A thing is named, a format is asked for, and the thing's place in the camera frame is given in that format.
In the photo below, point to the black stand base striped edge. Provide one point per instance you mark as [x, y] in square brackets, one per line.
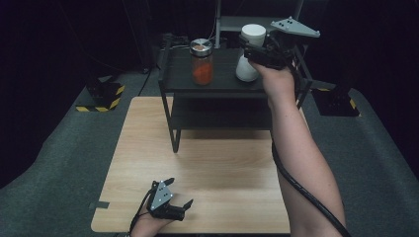
[336, 102]
[105, 95]

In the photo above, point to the glass spice jar metal lid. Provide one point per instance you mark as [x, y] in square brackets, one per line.
[202, 65]

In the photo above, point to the person's left hand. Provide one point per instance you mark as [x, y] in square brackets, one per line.
[146, 227]

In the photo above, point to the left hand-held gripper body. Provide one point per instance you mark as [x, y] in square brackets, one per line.
[161, 197]

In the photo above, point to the person's right hand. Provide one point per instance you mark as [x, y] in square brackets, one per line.
[278, 82]

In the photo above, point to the grey tape strip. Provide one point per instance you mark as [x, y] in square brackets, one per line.
[99, 205]

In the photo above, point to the white plastic bottle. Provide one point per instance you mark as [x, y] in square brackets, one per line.
[245, 70]

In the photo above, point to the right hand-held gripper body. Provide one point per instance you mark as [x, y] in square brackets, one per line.
[280, 49]

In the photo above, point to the black two-tier shelf rack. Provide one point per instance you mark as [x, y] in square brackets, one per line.
[181, 79]

